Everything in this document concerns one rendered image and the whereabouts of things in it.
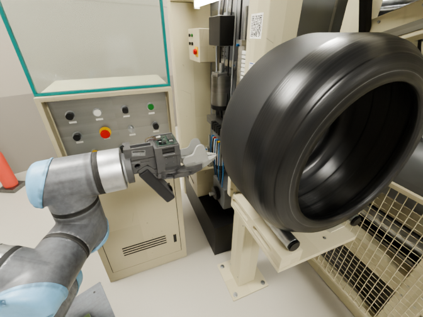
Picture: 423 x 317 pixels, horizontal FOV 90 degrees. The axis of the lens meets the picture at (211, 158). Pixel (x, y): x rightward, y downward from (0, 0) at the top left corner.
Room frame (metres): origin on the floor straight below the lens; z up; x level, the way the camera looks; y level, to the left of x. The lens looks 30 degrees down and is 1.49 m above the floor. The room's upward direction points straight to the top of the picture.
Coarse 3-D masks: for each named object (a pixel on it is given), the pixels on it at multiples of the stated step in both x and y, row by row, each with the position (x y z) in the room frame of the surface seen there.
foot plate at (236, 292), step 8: (224, 264) 0.97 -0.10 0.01; (224, 272) 0.91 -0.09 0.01; (256, 272) 0.91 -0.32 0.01; (224, 280) 0.85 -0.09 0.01; (232, 280) 0.85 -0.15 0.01; (256, 280) 0.85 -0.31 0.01; (264, 280) 0.85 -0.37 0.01; (232, 288) 0.80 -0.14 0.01; (240, 288) 0.80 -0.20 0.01; (248, 288) 0.80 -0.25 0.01; (256, 288) 0.80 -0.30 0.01; (232, 296) 0.74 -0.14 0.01; (240, 296) 0.74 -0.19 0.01
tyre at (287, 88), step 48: (288, 48) 0.61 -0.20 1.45; (336, 48) 0.50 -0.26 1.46; (384, 48) 0.49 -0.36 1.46; (240, 96) 0.59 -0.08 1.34; (288, 96) 0.45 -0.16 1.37; (336, 96) 0.43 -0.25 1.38; (384, 96) 0.72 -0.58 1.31; (240, 144) 0.50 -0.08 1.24; (288, 144) 0.41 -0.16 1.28; (336, 144) 0.82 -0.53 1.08; (384, 144) 0.68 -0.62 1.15; (288, 192) 0.40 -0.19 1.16; (336, 192) 0.65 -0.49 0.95
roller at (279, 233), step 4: (264, 220) 0.56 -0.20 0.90; (268, 224) 0.54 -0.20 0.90; (272, 228) 0.52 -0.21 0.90; (276, 228) 0.51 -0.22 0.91; (276, 232) 0.50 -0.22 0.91; (280, 232) 0.49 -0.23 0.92; (284, 232) 0.48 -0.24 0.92; (288, 232) 0.48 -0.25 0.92; (280, 236) 0.48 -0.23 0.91; (284, 236) 0.47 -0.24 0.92; (288, 236) 0.47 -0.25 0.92; (292, 236) 0.47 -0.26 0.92; (284, 240) 0.46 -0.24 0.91; (288, 240) 0.46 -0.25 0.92; (292, 240) 0.45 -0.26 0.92; (296, 240) 0.45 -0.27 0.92; (284, 244) 0.46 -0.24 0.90; (288, 244) 0.45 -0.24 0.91; (292, 244) 0.44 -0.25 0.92; (296, 244) 0.45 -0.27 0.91; (288, 248) 0.44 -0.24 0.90; (292, 248) 0.44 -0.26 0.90; (296, 248) 0.45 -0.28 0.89
